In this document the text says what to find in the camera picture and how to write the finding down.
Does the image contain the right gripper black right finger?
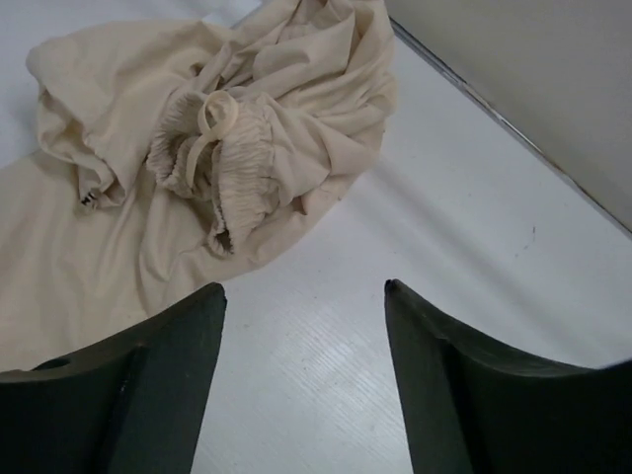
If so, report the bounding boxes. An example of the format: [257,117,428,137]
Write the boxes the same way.
[384,279,631,473]

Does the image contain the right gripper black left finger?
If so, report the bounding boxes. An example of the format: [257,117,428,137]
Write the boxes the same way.
[1,283,227,473]

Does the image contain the beige trousers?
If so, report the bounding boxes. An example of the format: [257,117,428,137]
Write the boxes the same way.
[1,1,397,370]

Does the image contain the aluminium table edge rail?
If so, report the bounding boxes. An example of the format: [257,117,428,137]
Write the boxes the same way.
[389,17,631,236]

